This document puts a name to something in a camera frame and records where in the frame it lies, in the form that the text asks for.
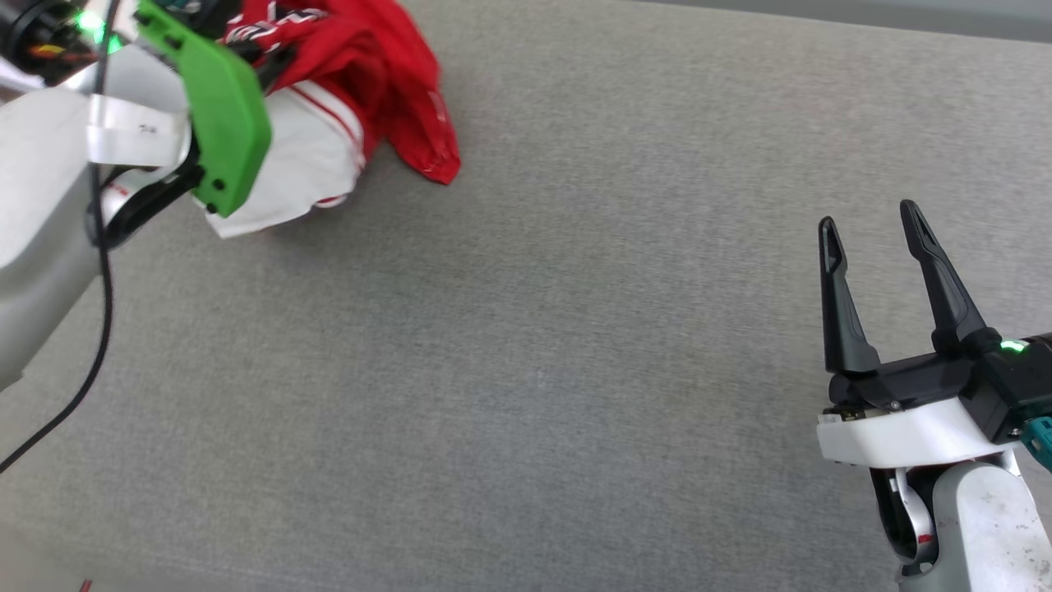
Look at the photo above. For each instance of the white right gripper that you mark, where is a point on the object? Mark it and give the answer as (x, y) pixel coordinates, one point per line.
(904, 436)

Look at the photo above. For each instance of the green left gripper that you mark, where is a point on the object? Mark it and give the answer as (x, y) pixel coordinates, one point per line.
(226, 123)

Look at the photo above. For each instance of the red white Bulls jersey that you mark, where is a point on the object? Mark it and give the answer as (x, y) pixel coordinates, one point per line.
(329, 140)

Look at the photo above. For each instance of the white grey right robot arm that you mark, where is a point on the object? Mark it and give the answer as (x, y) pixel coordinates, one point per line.
(986, 526)

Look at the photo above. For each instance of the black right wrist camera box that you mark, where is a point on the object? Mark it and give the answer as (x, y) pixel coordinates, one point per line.
(1023, 386)

